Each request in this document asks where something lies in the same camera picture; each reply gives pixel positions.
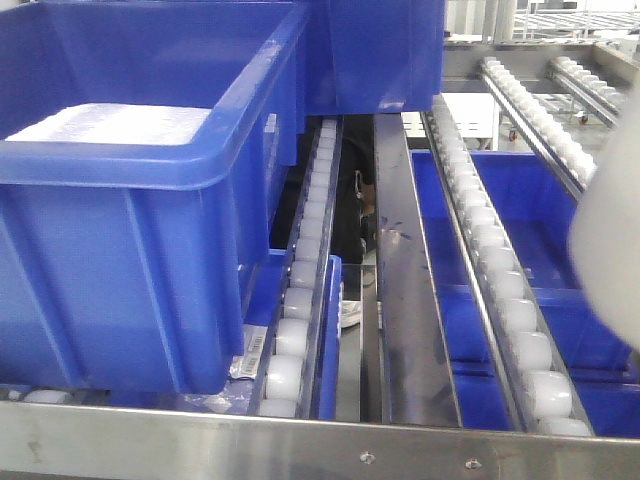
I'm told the white roller track left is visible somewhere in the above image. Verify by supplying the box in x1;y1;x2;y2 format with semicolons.
247;116;343;419

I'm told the blue crate lower right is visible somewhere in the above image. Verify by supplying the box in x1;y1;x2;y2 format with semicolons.
409;148;640;439

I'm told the blue crate rear centre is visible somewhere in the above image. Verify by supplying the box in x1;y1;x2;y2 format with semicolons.
301;0;446;116

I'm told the large blue crate front left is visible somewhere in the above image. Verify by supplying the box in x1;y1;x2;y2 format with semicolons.
1;1;308;393

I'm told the white roller track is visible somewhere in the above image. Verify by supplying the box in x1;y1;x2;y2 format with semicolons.
247;116;343;419
422;96;594;436
480;57;597;200

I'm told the white packet in crate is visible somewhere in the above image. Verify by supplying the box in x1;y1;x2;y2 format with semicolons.
7;103;211;146

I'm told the white roller track far right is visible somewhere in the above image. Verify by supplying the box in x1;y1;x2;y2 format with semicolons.
480;57;597;200

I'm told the blue crate lower left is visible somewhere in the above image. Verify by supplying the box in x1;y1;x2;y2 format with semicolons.
107;249;342;420

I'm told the white roller track background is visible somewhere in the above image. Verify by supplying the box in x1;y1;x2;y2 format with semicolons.
548;56;628;127

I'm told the white roller track centre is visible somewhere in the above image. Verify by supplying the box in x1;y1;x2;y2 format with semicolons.
422;96;594;436

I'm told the steel front shelf beam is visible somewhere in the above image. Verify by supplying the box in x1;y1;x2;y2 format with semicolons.
1;402;639;479

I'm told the steel divider rail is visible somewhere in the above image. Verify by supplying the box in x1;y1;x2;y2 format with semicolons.
374;114;462;428

